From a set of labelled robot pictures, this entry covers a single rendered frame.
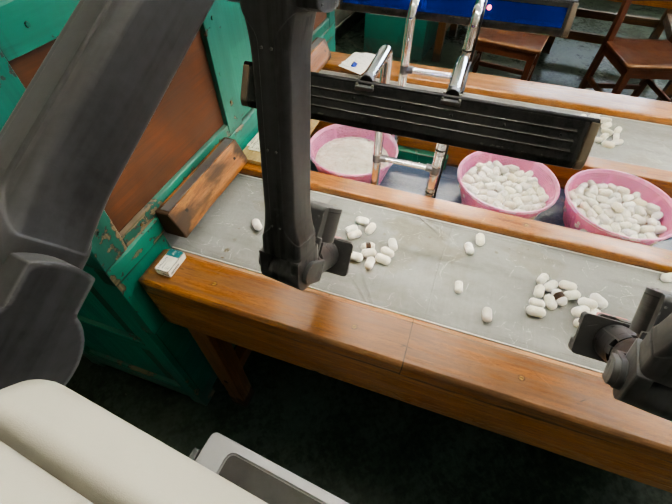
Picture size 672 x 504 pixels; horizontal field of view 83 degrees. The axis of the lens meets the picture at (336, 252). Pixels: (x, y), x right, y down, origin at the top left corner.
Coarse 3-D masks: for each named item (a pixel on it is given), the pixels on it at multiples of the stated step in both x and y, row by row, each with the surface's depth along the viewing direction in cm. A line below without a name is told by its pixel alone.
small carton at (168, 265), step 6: (168, 252) 84; (174, 252) 84; (180, 252) 84; (162, 258) 83; (168, 258) 83; (174, 258) 83; (180, 258) 84; (162, 264) 82; (168, 264) 82; (174, 264) 82; (180, 264) 84; (156, 270) 82; (162, 270) 81; (168, 270) 81; (174, 270) 83; (168, 276) 82
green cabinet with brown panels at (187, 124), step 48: (0, 0) 47; (48, 0) 52; (0, 48) 48; (48, 48) 54; (192, 48) 82; (240, 48) 99; (0, 96) 49; (192, 96) 86; (240, 96) 104; (144, 144) 76; (192, 144) 91; (144, 192) 80; (96, 240) 69
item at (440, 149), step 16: (384, 48) 73; (384, 64) 78; (464, 64) 69; (368, 80) 66; (384, 80) 81; (464, 80) 67; (384, 160) 96; (400, 160) 95; (432, 176) 95; (432, 192) 98
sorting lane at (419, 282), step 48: (240, 192) 103; (192, 240) 92; (240, 240) 92; (384, 240) 92; (432, 240) 92; (336, 288) 83; (384, 288) 83; (432, 288) 83; (480, 288) 83; (528, 288) 83; (624, 288) 83; (480, 336) 76; (528, 336) 76
